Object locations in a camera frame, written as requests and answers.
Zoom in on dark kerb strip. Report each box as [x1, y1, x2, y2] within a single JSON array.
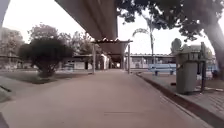
[[134, 72, 224, 128]]

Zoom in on grey rubbish bin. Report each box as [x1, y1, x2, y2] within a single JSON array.
[[174, 50, 200, 95]]

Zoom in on low pale building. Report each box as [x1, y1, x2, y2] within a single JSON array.
[[123, 53, 177, 70]]

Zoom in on raised paved side strip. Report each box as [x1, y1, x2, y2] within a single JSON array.
[[138, 71, 224, 122]]

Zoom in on low building with dark roof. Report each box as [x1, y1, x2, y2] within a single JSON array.
[[0, 53, 24, 71]]

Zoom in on round dark bush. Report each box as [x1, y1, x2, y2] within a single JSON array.
[[18, 37, 75, 79]]

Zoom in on row of background trees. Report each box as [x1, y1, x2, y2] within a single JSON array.
[[0, 23, 101, 58]]

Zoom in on palm tree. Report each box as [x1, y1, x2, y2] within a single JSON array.
[[132, 14, 161, 65]]

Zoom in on grey paved path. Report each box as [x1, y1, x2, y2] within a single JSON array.
[[0, 68, 214, 128]]

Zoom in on canopy support posts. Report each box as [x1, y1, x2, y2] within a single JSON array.
[[91, 40, 132, 75]]

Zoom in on overhead concrete canopy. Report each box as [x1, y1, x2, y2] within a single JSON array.
[[54, 0, 134, 56]]

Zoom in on blue bench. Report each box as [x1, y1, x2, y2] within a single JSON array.
[[147, 63, 178, 76]]

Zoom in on dark pole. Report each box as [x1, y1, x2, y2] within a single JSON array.
[[199, 41, 208, 93]]

